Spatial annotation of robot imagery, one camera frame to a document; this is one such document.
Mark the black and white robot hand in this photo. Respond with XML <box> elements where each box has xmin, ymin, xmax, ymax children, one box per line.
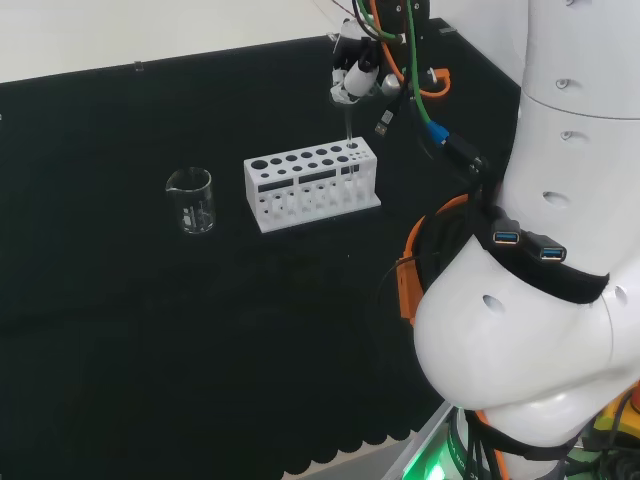
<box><xmin>328</xmin><ymin>18</ymin><xmax>404</xmax><ymax>107</ymax></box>

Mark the clear glass rod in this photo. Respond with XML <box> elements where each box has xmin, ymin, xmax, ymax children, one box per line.
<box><xmin>342</xmin><ymin>99</ymin><xmax>358</xmax><ymax>181</ymax></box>

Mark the white test tube rack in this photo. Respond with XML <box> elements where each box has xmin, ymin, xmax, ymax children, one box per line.
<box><xmin>243</xmin><ymin>140</ymin><xmax>383</xmax><ymax>235</ymax></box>

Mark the clear glass beaker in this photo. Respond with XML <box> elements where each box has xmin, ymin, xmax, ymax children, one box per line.
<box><xmin>165</xmin><ymin>167</ymin><xmax>217</xmax><ymax>235</ymax></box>

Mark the black bench cloth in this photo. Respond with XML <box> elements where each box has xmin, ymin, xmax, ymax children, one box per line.
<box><xmin>0</xmin><ymin>17</ymin><xmax>524</xmax><ymax>480</ymax></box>

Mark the yellow stop button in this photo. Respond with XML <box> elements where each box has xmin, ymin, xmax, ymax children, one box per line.
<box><xmin>594</xmin><ymin>384</ymin><xmax>640</xmax><ymax>451</ymax></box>

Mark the thin orange cable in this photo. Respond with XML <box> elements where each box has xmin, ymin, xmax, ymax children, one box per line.
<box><xmin>372</xmin><ymin>39</ymin><xmax>454</xmax><ymax>101</ymax></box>

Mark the green cable with blue connector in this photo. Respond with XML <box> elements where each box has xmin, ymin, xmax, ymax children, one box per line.
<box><xmin>402</xmin><ymin>0</ymin><xmax>451</xmax><ymax>149</ymax></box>

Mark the black inline cable adapter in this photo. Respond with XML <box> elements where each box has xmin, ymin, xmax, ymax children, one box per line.
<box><xmin>444</xmin><ymin>130</ymin><xmax>489</xmax><ymax>174</ymax></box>

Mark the black USB socket cable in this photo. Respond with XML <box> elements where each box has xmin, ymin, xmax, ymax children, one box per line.
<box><xmin>491</xmin><ymin>219</ymin><xmax>525</xmax><ymax>247</ymax></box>
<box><xmin>524</xmin><ymin>232</ymin><xmax>569</xmax><ymax>263</ymax></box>

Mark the orange cable with flat connector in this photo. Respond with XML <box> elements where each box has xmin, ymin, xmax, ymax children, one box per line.
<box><xmin>397</xmin><ymin>193</ymin><xmax>472</xmax><ymax>327</ymax></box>

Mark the grey metal base plate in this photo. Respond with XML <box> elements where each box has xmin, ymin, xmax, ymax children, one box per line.
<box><xmin>382</xmin><ymin>399</ymin><xmax>456</xmax><ymax>480</ymax></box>

